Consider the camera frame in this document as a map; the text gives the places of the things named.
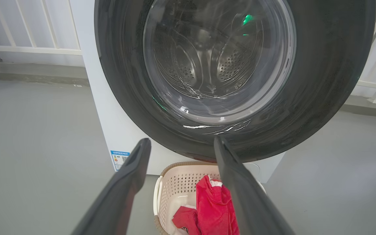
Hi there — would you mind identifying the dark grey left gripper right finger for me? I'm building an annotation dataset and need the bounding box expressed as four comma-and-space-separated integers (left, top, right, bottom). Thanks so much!
214, 136, 296, 235

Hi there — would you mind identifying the white washing machine body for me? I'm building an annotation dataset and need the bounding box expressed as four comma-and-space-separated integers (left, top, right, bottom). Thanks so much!
69, 0, 286, 184

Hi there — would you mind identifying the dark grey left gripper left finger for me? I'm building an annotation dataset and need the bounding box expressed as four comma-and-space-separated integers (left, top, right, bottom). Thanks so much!
70, 138, 152, 235

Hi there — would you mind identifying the dark grey washing machine door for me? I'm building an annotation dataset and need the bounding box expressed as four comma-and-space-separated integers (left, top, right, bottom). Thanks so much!
94, 0, 376, 163

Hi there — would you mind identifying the red garment with white trim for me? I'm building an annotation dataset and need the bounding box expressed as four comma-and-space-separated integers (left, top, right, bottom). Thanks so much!
196, 175, 241, 235

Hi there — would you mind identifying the blue energy label sticker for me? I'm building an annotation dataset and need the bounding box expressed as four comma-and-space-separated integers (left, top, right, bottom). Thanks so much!
110, 150, 130, 172

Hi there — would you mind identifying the beige perforated laundry basket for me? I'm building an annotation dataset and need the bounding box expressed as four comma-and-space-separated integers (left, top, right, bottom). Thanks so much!
153, 161, 267, 235

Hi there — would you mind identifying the white cloth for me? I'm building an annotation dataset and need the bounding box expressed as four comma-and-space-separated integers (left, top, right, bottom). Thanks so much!
168, 195, 197, 235

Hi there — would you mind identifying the steel perforated washer drum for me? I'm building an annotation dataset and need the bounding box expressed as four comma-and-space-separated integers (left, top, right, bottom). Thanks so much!
152, 13, 265, 100

